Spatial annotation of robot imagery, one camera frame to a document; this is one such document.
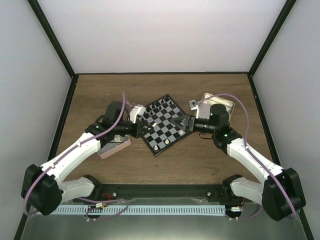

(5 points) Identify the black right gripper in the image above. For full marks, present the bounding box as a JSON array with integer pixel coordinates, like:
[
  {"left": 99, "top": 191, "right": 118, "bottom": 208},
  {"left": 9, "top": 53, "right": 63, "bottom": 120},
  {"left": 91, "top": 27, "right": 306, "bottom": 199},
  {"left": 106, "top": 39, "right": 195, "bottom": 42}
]
[{"left": 170, "top": 114, "right": 217, "bottom": 135}]

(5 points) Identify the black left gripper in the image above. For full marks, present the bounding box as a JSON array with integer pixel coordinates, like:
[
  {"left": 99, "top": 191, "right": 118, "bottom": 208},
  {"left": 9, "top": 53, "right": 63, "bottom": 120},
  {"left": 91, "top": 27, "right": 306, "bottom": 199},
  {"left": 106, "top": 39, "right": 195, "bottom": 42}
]
[{"left": 114, "top": 119, "right": 154, "bottom": 139}]

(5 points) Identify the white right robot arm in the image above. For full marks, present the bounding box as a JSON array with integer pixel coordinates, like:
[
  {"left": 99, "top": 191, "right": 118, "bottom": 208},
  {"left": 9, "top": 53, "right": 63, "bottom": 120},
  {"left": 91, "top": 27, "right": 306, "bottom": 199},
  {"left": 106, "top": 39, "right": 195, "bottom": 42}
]
[{"left": 170, "top": 104, "right": 306, "bottom": 221}]

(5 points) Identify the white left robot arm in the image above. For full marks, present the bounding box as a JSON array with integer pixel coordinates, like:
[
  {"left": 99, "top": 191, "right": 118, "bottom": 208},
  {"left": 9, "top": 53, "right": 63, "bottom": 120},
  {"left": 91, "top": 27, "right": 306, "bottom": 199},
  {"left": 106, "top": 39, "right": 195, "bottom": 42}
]
[{"left": 21, "top": 102, "right": 151, "bottom": 216}]

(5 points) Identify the black grey chess board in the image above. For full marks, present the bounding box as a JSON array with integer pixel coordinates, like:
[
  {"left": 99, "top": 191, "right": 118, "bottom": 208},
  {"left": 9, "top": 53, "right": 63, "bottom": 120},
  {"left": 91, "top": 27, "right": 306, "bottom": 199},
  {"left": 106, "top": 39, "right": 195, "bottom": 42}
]
[{"left": 137, "top": 94, "right": 190, "bottom": 157}]

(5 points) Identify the black chess pieces row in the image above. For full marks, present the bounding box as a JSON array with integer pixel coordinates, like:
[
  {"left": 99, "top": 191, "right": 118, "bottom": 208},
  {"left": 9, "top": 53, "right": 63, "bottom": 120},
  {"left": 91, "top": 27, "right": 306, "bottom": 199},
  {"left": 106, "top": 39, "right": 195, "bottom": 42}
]
[{"left": 146, "top": 96, "right": 173, "bottom": 114}]

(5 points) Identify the pink tin with pieces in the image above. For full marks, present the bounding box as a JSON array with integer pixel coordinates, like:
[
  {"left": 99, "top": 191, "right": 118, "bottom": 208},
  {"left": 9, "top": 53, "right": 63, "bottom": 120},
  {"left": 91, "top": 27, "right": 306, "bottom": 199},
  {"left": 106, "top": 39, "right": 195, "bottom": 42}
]
[{"left": 97, "top": 135, "right": 131, "bottom": 159}]

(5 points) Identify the yellow empty tin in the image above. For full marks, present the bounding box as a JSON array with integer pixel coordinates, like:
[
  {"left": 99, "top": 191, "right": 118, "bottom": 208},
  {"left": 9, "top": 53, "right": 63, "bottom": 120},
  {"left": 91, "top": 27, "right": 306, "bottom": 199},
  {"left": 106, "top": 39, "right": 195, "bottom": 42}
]
[{"left": 194, "top": 92, "right": 235, "bottom": 120}]

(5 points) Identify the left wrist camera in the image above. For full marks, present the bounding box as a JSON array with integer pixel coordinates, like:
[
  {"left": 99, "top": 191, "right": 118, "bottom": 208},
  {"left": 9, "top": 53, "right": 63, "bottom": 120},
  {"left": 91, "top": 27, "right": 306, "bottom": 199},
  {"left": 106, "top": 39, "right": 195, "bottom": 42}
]
[{"left": 129, "top": 104, "right": 146, "bottom": 124}]

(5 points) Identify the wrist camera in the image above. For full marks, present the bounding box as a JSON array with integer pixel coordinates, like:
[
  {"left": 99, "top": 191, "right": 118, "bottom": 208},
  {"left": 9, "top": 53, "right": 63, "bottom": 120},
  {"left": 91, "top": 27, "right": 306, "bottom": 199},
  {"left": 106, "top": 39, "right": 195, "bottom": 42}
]
[
  {"left": 129, "top": 104, "right": 146, "bottom": 124},
  {"left": 189, "top": 99, "right": 199, "bottom": 111}
]

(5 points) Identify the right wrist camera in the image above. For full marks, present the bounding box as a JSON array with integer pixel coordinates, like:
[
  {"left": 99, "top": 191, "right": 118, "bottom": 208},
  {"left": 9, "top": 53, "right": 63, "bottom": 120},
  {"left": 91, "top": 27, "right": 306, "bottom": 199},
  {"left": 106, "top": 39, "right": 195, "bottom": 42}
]
[{"left": 189, "top": 99, "right": 199, "bottom": 111}]

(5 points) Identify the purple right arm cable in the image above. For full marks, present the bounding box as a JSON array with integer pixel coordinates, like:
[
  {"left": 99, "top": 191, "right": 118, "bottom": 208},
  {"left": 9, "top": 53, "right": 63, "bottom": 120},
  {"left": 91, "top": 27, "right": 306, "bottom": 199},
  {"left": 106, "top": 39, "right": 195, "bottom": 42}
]
[{"left": 196, "top": 93, "right": 298, "bottom": 222}]

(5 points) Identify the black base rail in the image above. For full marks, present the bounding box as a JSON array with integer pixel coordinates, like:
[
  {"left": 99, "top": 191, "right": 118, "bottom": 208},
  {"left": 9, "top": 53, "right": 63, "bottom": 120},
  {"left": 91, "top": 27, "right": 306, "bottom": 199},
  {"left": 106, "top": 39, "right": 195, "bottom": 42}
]
[{"left": 86, "top": 184, "right": 252, "bottom": 204}]

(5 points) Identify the light blue slotted cable duct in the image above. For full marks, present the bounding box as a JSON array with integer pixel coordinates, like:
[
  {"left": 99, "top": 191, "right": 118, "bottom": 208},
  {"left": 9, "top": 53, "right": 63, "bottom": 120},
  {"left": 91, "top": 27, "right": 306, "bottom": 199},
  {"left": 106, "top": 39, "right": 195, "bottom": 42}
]
[{"left": 51, "top": 205, "right": 226, "bottom": 216}]

